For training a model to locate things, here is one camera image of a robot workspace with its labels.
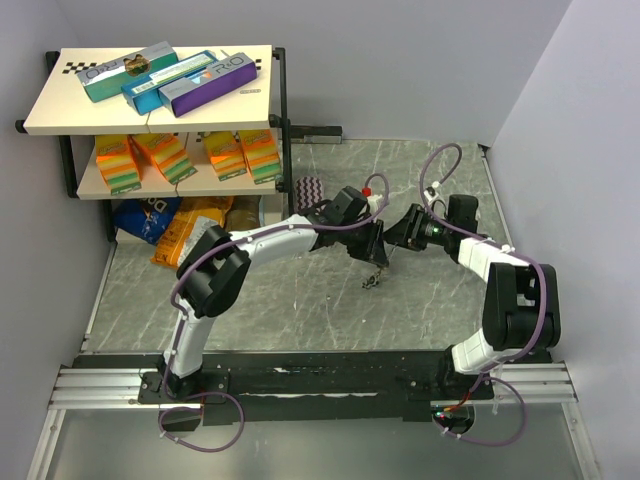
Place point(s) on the teal grey R+O box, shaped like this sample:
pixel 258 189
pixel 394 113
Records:
pixel 105 80

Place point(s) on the blue carton box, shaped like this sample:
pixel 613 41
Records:
pixel 143 94

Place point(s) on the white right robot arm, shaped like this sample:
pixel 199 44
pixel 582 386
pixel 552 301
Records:
pixel 521 312

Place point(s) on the purple grey R+O box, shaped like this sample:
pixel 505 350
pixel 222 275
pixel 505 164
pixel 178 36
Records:
pixel 214 81

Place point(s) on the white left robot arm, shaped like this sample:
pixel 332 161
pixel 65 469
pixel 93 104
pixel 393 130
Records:
pixel 211 277

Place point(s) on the orange snack bag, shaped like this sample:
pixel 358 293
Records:
pixel 170 248

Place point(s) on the blue Doritos bag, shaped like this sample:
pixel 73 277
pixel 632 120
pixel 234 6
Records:
pixel 146 218

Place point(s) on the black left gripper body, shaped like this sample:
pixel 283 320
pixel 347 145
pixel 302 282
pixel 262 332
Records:
pixel 360 241

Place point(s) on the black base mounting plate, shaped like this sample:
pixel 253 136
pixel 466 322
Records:
pixel 305 386

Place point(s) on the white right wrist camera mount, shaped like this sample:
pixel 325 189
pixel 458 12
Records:
pixel 432 194

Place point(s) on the aluminium rail frame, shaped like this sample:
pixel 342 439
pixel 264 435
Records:
pixel 109 382

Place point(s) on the small key bunch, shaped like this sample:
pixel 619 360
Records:
pixel 374 279

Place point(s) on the purple wavy scrub pad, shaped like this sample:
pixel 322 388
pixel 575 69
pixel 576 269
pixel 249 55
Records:
pixel 308 191

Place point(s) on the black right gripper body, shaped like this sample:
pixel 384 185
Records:
pixel 418 239

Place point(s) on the brown snack bag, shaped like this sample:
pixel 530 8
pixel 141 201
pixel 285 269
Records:
pixel 244 213

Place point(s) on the orange green sponge pack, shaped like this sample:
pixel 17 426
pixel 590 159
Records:
pixel 116 162
pixel 225 155
pixel 261 155
pixel 167 155

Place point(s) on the black bracket at back wall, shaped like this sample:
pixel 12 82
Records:
pixel 307 134

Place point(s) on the black frame shelf rack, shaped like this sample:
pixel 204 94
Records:
pixel 63 110

